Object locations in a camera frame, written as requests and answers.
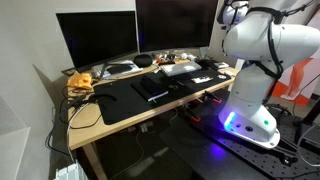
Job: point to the white keyboard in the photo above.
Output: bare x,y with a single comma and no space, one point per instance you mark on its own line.
180,68

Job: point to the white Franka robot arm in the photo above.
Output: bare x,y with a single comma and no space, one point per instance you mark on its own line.
253,100

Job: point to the small black round object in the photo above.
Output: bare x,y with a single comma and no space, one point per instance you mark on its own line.
173,87

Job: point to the yellow crumpled object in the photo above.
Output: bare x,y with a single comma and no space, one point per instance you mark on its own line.
80,80

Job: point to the black notebook white page edges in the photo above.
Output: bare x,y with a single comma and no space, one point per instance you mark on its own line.
150,87

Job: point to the black pen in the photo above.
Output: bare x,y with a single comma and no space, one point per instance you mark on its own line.
181,82

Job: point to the black oval case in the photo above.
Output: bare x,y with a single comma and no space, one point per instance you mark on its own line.
143,60

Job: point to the large black desk mat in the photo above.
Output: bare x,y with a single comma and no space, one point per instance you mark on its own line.
123,100

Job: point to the grey power brick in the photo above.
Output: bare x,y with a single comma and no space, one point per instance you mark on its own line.
146,126

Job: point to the pastel white plush toy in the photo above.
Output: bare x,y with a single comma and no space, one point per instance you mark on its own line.
184,55

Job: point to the flat white box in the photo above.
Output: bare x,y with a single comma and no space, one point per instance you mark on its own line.
221,65

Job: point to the larger black monitor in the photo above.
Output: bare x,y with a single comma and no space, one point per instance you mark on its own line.
176,23

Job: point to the smaller black monitor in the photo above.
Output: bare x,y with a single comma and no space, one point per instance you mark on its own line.
96,36

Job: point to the white radiator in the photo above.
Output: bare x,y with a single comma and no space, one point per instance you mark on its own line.
71,171

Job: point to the orange white banner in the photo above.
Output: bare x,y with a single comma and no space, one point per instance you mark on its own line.
293,86

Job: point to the black tripod leg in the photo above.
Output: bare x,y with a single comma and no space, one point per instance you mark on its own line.
311,116

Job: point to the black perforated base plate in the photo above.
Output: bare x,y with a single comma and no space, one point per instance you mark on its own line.
253,160

